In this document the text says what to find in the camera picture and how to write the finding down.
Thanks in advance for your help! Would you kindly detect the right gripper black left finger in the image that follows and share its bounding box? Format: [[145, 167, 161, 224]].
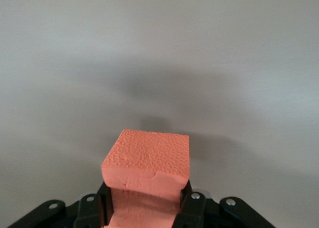
[[73, 180, 113, 228]]

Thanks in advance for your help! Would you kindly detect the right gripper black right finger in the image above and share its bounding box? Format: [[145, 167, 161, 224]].
[[171, 180, 207, 228]]

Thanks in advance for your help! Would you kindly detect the orange foam block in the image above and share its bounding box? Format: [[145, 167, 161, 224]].
[[100, 128, 191, 228]]

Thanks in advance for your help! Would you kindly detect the brown table cover sheet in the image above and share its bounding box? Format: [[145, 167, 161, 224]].
[[0, 0, 319, 228]]

